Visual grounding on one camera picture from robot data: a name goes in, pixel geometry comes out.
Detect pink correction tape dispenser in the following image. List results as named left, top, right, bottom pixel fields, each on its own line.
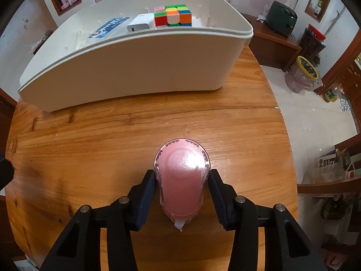
left=154, top=138, right=211, bottom=231

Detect white usb charger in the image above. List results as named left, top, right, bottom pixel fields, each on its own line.
left=127, top=13, right=155, bottom=33

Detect yellow rim trash bin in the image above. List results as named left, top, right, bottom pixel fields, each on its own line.
left=285, top=56, right=322, bottom=94

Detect wooden tv cabinet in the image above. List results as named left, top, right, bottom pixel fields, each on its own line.
left=243, top=14, right=302, bottom=72

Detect red lid dark jar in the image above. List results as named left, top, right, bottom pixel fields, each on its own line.
left=299, top=24, right=326, bottom=62

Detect white plastic storage bin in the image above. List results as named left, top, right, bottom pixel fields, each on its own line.
left=19, top=0, right=253, bottom=112

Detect blue tissue pack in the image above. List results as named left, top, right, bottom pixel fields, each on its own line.
left=88, top=16, right=129, bottom=39

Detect dark green toaster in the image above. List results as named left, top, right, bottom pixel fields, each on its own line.
left=266, top=1, right=297, bottom=37

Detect colourful puzzle cube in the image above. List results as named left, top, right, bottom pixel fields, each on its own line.
left=154, top=4, right=192, bottom=27

